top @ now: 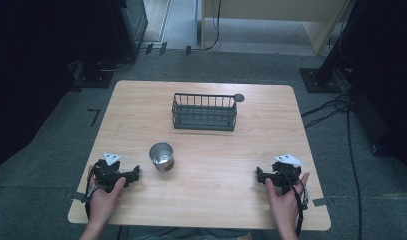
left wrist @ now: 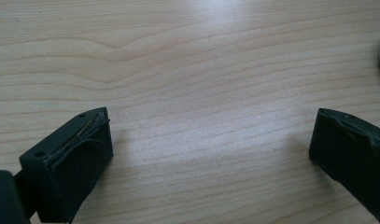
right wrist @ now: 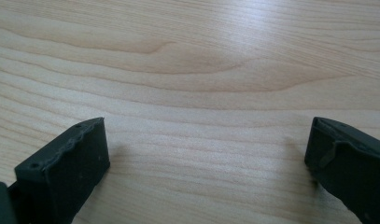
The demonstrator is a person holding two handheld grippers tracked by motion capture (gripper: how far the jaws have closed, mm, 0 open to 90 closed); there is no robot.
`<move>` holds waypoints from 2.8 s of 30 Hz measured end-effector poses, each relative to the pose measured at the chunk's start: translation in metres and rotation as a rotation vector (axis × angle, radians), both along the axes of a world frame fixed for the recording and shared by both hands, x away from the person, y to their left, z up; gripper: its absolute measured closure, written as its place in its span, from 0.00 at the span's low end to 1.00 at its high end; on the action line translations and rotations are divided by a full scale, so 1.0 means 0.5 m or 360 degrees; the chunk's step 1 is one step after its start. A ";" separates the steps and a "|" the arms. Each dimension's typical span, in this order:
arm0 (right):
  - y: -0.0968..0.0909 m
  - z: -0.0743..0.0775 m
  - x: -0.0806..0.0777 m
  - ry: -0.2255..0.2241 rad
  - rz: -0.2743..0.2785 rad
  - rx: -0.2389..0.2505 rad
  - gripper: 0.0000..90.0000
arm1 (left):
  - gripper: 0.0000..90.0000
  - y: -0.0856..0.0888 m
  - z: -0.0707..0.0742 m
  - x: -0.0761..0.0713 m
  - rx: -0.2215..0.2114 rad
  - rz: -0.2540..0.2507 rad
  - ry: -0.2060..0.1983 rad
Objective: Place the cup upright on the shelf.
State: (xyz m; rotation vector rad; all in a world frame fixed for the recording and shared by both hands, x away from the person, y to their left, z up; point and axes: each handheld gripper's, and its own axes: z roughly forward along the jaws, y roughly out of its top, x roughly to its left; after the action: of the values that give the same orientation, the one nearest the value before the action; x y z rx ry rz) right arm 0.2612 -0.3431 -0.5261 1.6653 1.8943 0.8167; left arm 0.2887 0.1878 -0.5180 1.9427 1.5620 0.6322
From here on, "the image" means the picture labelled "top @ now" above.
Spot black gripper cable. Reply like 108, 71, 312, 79
84, 168, 103, 221
280, 166, 309, 238

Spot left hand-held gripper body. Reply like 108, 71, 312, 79
90, 152, 131, 194

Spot dark wire basket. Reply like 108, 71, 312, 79
171, 92, 246, 132

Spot person's left hand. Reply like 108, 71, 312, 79
86, 165, 127, 225

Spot black hanging cable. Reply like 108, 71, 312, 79
202, 0, 223, 52

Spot shiny metal cup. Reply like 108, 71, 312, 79
148, 142, 175, 173

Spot black stand with base plate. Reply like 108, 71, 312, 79
72, 0, 125, 89
299, 0, 362, 94

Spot black cabinet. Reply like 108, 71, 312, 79
117, 0, 149, 63

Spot black curtain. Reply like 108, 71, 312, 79
337, 0, 407, 171
0, 0, 92, 181

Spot light wooden furniture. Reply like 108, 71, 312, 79
200, 0, 356, 56

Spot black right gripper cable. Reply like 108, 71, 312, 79
280, 166, 309, 238

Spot black floor cables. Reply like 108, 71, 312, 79
300, 93, 364, 240

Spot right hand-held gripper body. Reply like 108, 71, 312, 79
266, 153, 305, 196

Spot person's right hand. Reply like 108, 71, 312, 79
264, 172, 310, 232

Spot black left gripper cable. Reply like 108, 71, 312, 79
84, 168, 103, 221

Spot black angled tape mark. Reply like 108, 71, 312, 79
87, 108, 101, 128

